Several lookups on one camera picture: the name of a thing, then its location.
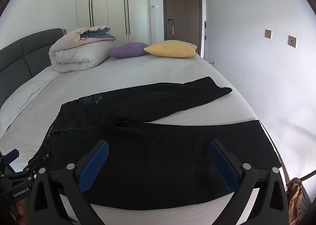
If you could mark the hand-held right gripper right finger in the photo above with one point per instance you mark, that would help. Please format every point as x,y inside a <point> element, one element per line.
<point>223,165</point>

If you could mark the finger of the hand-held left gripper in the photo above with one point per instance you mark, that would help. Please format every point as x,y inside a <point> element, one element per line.
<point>12,154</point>
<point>40,159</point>

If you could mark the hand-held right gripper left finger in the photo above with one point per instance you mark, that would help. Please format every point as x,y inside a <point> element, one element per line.
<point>95,165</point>

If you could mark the black denim pants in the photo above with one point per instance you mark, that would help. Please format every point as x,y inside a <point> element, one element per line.
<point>160,153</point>

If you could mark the person's left hand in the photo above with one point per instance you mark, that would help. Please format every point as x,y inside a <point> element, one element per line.
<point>18,211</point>

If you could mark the flat white pillow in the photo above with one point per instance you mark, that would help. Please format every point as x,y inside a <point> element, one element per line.
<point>19,101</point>

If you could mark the brown bag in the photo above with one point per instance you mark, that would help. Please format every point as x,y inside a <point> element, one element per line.
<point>293,197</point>

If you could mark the white slatted rack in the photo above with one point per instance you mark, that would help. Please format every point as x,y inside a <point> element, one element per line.
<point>306,200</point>

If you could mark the grey padded headboard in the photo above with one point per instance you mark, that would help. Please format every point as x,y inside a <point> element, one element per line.
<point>19,57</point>

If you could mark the folded beige duvet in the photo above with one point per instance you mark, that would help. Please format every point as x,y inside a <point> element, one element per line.
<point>74,57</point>

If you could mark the bed with white sheet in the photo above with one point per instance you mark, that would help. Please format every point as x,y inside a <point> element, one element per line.
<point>148,72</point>

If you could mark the purple pillow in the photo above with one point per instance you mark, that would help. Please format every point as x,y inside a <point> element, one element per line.
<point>128,50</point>

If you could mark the yellow pillow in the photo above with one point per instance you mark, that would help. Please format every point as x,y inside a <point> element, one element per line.
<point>170,49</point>

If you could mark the cream wardrobe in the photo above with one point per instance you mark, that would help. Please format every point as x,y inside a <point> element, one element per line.
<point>111,5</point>

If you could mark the brown door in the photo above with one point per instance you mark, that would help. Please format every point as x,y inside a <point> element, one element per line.
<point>182,5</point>

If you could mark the wall light switch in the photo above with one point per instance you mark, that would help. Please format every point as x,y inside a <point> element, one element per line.
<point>155,7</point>

